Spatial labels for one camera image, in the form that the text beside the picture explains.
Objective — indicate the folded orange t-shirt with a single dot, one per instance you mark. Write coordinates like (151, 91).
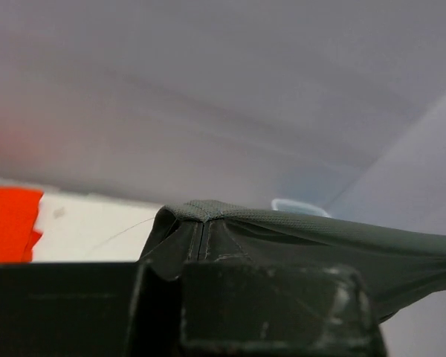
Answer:
(19, 210)

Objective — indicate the white plastic basket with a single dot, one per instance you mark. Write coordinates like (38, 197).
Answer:
(293, 206)

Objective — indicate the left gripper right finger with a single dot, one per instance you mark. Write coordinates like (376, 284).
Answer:
(232, 305)

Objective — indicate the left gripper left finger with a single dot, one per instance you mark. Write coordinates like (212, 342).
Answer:
(99, 309)

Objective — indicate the dark grey t-shirt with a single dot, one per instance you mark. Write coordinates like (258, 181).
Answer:
(398, 267)

